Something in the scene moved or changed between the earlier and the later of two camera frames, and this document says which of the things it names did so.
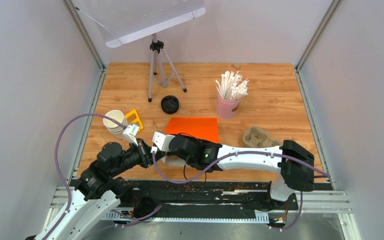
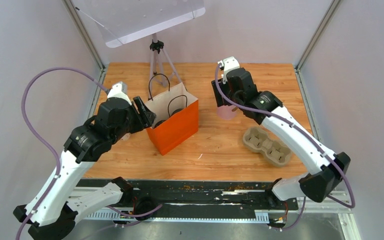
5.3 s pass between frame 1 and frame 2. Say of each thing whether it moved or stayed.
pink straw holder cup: stayed
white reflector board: stayed
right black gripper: moved
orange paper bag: moved
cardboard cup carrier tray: stayed
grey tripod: stayed
